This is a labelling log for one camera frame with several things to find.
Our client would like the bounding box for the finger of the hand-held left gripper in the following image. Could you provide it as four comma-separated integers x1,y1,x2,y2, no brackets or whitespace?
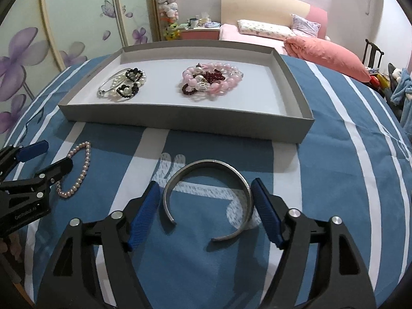
0,140,49,181
0,158,74,213

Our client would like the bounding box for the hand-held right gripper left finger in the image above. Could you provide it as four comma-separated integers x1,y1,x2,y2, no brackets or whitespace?
35,181,161,309

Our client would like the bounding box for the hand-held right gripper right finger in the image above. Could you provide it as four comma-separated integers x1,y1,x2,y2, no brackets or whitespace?
250,178,377,309

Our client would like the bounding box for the pink pearl bracelet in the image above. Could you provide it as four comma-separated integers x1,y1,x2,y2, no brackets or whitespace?
56,141,91,199

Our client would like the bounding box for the wide silver cuff bangle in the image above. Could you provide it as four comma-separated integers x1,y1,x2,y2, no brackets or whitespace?
162,160,255,242

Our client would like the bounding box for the thin silver bangle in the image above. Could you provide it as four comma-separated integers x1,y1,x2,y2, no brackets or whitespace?
97,69,142,102

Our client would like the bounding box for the grey cardboard box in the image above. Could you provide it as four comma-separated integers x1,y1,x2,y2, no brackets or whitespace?
58,40,315,144

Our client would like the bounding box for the black bead bracelet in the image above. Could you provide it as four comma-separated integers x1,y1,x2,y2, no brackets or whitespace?
116,67,144,99

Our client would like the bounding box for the person's left hand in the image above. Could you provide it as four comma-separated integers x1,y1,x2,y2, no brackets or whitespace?
0,228,24,264

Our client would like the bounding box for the blue white striped blanket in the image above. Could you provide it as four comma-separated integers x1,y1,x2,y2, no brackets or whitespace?
0,55,412,309

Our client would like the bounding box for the floral sliding wardrobe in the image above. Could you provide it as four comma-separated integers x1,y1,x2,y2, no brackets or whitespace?
0,0,158,149

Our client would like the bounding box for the pink bolster pillow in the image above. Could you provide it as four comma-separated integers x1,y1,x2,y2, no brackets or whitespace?
283,36,371,82

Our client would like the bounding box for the pile of colourful toys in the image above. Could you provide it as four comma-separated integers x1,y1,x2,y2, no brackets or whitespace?
368,67,391,92

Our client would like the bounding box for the pink bed sheet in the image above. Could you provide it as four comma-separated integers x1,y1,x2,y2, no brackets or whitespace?
219,23,288,54

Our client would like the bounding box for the blue fleece robe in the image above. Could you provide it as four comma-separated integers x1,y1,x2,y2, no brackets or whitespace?
390,69,412,123

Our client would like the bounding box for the white printed pillow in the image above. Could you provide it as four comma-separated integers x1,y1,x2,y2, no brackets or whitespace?
237,19,297,41

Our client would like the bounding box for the pink white nightstand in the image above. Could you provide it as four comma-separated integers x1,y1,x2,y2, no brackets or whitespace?
179,24,221,41

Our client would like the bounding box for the purple pillow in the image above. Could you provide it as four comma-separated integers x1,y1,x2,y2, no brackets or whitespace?
290,14,321,37

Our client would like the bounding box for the dark wooden chair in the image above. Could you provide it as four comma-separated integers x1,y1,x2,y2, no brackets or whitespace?
362,39,384,68

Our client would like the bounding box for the hanging bundle of plush toys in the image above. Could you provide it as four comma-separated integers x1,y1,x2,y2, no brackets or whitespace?
156,0,181,41

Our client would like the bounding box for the beige pink headboard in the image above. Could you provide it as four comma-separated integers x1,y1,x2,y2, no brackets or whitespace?
221,0,328,37

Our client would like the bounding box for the white pearl bracelet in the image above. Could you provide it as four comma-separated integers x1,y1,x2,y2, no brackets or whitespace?
108,71,147,100

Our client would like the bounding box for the dark red bead bracelet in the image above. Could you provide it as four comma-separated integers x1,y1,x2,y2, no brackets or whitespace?
182,71,226,96

